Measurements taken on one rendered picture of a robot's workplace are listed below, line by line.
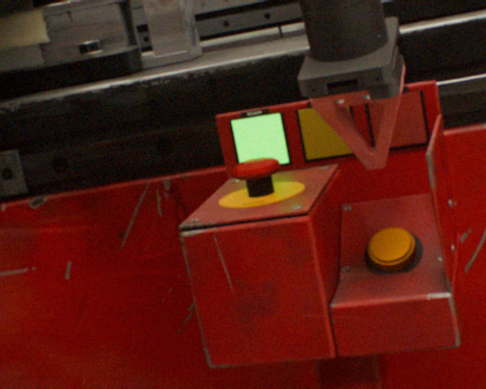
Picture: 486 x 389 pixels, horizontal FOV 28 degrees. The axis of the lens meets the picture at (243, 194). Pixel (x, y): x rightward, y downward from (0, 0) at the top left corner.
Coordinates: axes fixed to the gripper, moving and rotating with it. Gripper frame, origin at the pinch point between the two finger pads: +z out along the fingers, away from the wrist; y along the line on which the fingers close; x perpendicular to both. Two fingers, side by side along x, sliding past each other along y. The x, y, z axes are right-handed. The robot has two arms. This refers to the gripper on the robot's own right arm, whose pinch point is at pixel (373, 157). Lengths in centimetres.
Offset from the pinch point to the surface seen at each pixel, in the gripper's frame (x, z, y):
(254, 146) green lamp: 12.1, 2.1, 10.3
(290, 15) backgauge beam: 18, 6, 63
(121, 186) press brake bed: 31.3, 9.3, 21.5
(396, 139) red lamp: -0.6, 3.3, 10.1
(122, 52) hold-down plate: 30.5, -2.6, 31.1
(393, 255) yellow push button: -0.1, 8.4, -0.9
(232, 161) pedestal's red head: 14.5, 3.2, 10.2
